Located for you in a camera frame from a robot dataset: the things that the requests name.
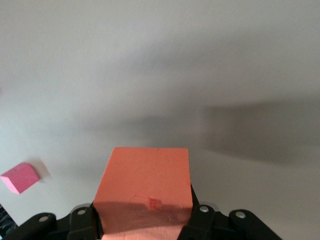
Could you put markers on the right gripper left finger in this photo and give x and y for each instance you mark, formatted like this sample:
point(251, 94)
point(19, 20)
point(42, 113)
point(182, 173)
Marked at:
point(80, 222)

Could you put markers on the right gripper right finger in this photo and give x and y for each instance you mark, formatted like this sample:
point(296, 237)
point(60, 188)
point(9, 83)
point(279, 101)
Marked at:
point(205, 222)

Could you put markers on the orange foam cube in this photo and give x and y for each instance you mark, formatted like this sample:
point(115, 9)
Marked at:
point(145, 180)

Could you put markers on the pink foam cube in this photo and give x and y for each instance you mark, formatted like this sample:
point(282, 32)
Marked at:
point(18, 178)

